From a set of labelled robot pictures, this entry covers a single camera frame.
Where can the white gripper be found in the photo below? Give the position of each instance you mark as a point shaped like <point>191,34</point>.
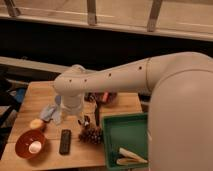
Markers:
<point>72,105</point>

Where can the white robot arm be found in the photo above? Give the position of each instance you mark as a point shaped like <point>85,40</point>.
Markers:
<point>180,116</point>

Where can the green plastic tray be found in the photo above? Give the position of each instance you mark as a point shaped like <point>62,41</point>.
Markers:
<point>125,131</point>

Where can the small black metal cup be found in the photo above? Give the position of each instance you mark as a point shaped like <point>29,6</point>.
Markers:
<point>85,122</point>

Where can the light blue crumpled cloth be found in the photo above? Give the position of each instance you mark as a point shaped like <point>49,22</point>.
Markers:
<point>51,113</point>

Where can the blue plastic cup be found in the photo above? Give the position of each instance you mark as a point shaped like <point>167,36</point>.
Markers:
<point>58,100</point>

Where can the small dark jar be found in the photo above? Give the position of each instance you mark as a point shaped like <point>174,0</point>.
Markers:
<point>89,97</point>

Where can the brown pine cone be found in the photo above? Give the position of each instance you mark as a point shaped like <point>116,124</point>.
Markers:
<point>92,135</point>

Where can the dark red bowl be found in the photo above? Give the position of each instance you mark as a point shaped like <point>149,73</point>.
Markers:
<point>111,98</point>

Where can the yellow round fruit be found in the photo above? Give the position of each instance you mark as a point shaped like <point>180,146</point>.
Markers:
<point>37,124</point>

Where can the red stick in bowl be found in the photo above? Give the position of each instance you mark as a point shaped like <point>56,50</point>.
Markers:
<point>105,96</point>

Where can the white egg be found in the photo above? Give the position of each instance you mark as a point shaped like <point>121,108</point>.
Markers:
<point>35,147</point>

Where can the orange bowl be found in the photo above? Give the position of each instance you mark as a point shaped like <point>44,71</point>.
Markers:
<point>23,142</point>

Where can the yellow corn husk piece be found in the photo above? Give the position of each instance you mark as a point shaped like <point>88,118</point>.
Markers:
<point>126,161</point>

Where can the dark chair at left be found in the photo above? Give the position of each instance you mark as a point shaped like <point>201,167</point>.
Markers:
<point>10,103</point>

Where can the black handled utensil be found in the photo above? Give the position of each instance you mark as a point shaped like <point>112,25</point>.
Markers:
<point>97,114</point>

